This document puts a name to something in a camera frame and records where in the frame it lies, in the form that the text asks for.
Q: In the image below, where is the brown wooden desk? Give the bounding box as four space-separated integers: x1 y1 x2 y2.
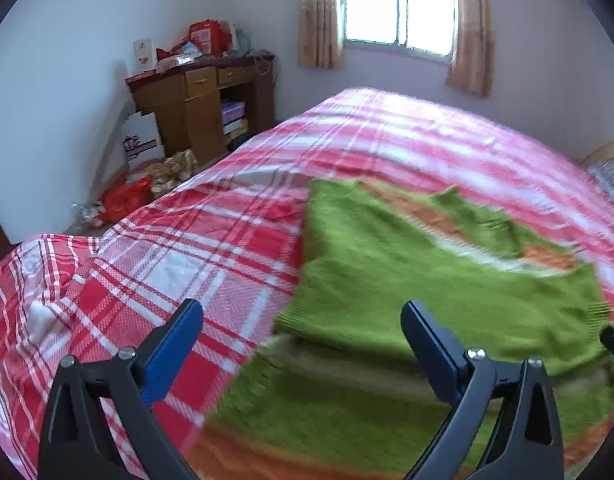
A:
126 54 278 167

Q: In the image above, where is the beige curtain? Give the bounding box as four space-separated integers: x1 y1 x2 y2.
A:
297 0 345 68
446 0 495 98

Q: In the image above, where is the red plastic bag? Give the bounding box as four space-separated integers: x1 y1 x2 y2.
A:
98 175 154 224

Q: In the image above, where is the red plaid bed sheet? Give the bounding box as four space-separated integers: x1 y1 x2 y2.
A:
0 87 614 480

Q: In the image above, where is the patterned pillow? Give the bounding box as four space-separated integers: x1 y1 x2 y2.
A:
584 156 614 203

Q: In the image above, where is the red box on desk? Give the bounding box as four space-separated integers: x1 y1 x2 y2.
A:
188 19 229 57

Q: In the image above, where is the white card box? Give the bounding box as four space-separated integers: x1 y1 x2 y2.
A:
133 37 157 75

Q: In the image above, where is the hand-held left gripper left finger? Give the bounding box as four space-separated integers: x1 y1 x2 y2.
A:
37 298 204 480

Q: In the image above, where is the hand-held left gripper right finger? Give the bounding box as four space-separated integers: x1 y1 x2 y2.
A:
400 300 565 480

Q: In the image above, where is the crumpled beige floral bag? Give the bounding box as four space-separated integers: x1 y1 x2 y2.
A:
147 149 200 197

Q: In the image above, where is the green knitted sweater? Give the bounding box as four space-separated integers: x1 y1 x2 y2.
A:
184 177 614 480

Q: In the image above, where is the window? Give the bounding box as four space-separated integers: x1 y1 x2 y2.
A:
339 0 460 58

